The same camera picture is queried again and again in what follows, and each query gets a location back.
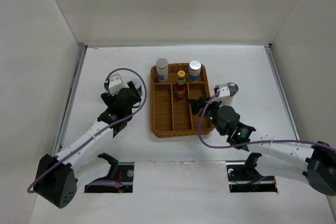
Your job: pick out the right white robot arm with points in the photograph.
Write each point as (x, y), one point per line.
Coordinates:
(310, 162)

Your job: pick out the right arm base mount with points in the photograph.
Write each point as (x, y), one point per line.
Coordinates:
(244, 178)

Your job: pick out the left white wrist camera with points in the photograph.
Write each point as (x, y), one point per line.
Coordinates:
(115, 84)

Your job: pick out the silver-lid salt shaker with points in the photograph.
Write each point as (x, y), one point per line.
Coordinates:
(162, 70)
(194, 70)

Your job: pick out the brown wicker divided basket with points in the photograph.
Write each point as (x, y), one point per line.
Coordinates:
(172, 116)

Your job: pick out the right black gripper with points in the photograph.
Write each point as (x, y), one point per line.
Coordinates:
(196, 104)

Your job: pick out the red sauce bottle yellow cap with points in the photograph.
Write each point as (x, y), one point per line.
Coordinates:
(180, 85)

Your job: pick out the white-lid jar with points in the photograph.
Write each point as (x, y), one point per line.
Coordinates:
(138, 85)

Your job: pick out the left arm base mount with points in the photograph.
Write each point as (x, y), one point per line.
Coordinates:
(117, 180)

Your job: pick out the black-cap white sauce bottle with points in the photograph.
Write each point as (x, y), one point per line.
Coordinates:
(106, 85)

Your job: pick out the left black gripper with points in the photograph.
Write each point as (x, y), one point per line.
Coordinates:
(109, 99)

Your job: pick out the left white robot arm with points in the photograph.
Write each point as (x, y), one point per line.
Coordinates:
(56, 175)

